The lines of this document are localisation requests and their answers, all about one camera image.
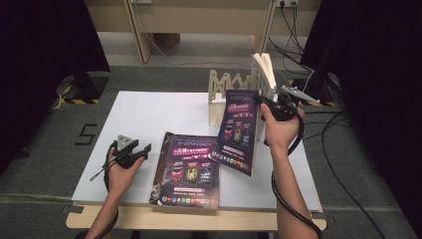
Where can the wooden expanding book rack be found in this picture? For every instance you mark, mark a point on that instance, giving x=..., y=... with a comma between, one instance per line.
x=217, y=96

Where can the person's right hand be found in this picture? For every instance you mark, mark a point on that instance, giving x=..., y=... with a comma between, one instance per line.
x=282, y=134

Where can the purple cover magazine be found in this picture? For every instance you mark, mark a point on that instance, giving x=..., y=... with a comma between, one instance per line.
x=190, y=172
x=237, y=132

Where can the white magazine with picture grid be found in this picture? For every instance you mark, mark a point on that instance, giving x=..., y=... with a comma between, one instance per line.
x=265, y=73

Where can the white wall socket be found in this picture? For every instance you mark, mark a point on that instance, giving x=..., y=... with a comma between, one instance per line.
x=287, y=2

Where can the person's left hand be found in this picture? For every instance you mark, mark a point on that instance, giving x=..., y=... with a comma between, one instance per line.
x=121, y=181

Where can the black curtain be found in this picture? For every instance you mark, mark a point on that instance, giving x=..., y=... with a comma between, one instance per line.
x=381, y=66
x=40, y=66

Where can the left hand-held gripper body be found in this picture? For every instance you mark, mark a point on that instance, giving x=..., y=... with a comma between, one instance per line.
x=124, y=157

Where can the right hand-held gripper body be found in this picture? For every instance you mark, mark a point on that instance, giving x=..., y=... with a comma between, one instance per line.
x=283, y=111

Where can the beige wooden desk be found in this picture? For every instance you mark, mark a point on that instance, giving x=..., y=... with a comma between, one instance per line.
x=199, y=16

